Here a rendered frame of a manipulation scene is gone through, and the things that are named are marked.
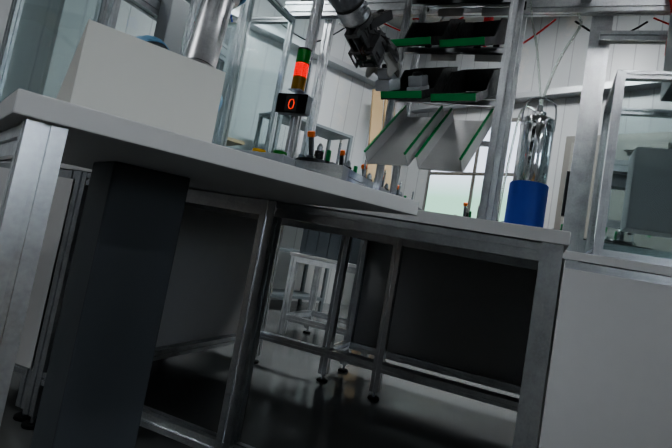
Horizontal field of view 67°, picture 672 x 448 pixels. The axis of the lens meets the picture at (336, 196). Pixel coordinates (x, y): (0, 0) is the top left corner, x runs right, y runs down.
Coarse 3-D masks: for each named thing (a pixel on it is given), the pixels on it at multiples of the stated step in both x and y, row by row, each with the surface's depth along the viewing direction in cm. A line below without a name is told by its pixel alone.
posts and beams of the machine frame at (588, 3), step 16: (368, 0) 280; (384, 0) 277; (400, 0) 273; (528, 0) 247; (544, 0) 244; (560, 0) 241; (576, 0) 238; (592, 0) 236; (608, 0) 233; (624, 0) 230; (640, 0) 228; (656, 0) 225; (336, 16) 288; (400, 16) 274; (416, 16) 271; (432, 16) 268; (464, 16) 261; (480, 16) 258; (496, 16) 255; (528, 16) 250; (544, 16) 247; (608, 32) 231; (624, 32) 228; (640, 32) 226; (656, 32) 223; (320, 48) 293; (320, 64) 292; (320, 80) 289; (320, 96) 291; (304, 144) 287
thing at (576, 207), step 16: (592, 16) 239; (608, 16) 237; (592, 32) 238; (592, 48) 237; (608, 48) 234; (592, 64) 236; (592, 80) 235; (592, 96) 234; (592, 112) 233; (576, 128) 235; (592, 128) 232; (576, 144) 233; (592, 144) 231; (576, 160) 232; (592, 160) 230; (576, 176) 231; (576, 192) 230; (576, 208) 229; (576, 224) 228; (576, 240) 227
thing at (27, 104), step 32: (32, 96) 58; (0, 128) 77; (96, 128) 63; (128, 128) 65; (160, 128) 68; (64, 160) 127; (96, 160) 107; (128, 160) 93; (160, 160) 82; (192, 160) 73; (224, 160) 74; (256, 160) 77; (224, 192) 142; (256, 192) 118; (288, 192) 101; (320, 192) 88; (352, 192) 90; (384, 192) 95
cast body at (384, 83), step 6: (384, 66) 136; (378, 72) 137; (384, 72) 136; (378, 78) 137; (384, 78) 136; (390, 78) 135; (396, 78) 138; (378, 84) 137; (384, 84) 136; (390, 84) 135; (396, 84) 138; (378, 90) 137; (384, 90) 136; (390, 90) 136
